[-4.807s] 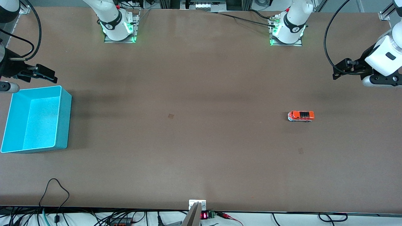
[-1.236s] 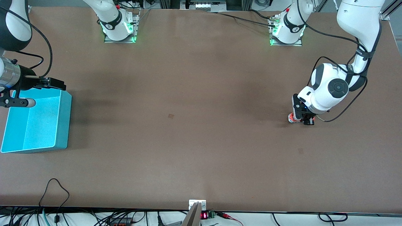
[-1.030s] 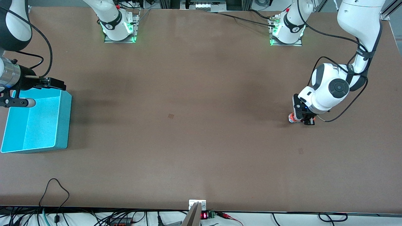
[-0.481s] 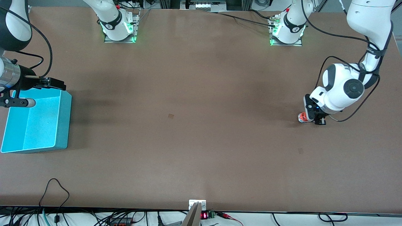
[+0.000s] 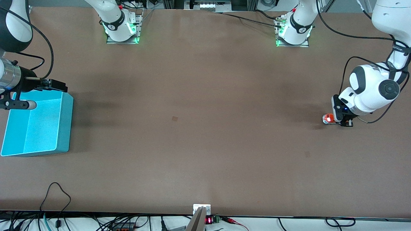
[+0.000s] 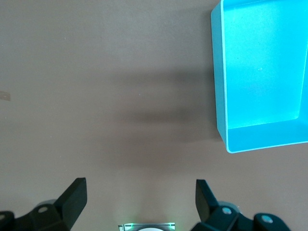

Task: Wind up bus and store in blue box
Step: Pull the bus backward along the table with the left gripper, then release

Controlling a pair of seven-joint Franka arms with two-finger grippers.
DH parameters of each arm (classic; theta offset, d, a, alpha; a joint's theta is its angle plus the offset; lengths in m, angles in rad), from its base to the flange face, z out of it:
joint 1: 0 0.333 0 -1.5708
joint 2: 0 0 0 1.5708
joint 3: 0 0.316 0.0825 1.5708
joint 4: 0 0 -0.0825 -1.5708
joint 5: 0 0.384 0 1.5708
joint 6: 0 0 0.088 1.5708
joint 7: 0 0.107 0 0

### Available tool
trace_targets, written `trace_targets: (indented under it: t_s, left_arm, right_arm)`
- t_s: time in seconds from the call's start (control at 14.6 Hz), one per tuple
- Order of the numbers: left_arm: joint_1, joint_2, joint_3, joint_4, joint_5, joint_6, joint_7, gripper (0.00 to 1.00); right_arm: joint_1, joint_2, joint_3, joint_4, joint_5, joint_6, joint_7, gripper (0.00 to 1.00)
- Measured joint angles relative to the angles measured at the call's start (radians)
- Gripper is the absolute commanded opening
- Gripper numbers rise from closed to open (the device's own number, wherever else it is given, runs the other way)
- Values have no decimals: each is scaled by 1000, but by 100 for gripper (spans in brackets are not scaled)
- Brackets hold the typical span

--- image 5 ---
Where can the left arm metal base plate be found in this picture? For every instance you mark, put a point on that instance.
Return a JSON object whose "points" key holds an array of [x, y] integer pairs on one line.
{"points": [[305, 44]]}

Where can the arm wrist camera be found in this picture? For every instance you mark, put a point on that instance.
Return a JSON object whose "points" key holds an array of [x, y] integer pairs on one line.
{"points": [[337, 107], [24, 105]]}

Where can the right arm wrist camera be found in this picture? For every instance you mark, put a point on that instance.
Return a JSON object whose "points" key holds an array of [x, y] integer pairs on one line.
{"points": [[24, 105]]}

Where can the orange toy bus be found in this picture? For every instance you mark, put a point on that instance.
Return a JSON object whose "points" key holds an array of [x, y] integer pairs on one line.
{"points": [[327, 119]]}

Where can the white mount bracket plate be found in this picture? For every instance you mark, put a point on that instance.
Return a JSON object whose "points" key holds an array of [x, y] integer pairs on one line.
{"points": [[207, 208]]}

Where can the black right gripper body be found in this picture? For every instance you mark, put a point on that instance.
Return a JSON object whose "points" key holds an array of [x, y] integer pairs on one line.
{"points": [[29, 84]]}

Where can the orange connector block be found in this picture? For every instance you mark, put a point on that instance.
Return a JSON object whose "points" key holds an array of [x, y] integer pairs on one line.
{"points": [[122, 227]]}

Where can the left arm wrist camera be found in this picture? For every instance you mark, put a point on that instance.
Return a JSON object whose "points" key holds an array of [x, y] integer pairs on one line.
{"points": [[337, 107]]}

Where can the blue plastic box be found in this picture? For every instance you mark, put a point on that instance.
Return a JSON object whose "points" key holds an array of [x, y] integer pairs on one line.
{"points": [[41, 128]]}

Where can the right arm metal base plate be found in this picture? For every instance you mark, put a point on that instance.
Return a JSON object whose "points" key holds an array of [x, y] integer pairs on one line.
{"points": [[138, 29]]}

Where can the red digit display module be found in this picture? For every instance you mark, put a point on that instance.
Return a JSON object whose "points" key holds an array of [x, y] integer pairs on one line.
{"points": [[209, 220]]}

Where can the aluminium rack with lights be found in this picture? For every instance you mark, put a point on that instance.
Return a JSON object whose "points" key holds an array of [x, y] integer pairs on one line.
{"points": [[208, 4]]}

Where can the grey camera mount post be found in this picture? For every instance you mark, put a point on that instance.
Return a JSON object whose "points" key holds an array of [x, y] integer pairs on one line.
{"points": [[197, 221]]}

